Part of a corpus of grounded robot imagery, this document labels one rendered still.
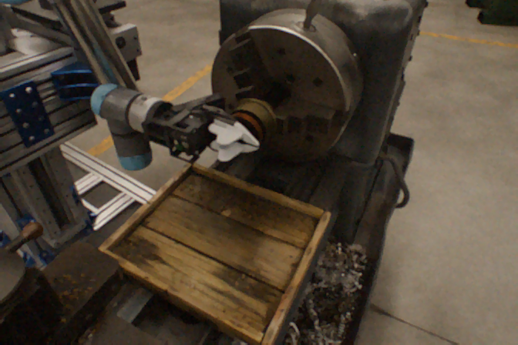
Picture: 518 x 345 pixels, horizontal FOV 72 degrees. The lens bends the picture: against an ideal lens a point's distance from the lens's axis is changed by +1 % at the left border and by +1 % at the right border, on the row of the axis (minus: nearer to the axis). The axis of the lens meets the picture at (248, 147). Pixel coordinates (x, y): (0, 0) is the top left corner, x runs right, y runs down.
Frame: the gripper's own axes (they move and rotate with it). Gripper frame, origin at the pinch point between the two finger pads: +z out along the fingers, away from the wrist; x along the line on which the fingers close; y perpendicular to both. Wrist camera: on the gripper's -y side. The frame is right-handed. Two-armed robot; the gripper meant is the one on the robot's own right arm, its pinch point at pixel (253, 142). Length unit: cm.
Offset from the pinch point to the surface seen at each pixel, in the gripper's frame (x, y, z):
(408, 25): 13.8, -32.4, 17.1
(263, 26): 15.0, -15.1, -6.3
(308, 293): -53, -9, 12
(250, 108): 3.9, -4.0, -2.8
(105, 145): -108, -75, -154
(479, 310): -109, -69, 70
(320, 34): 13.7, -19.8, 3.4
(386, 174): -55, -70, 20
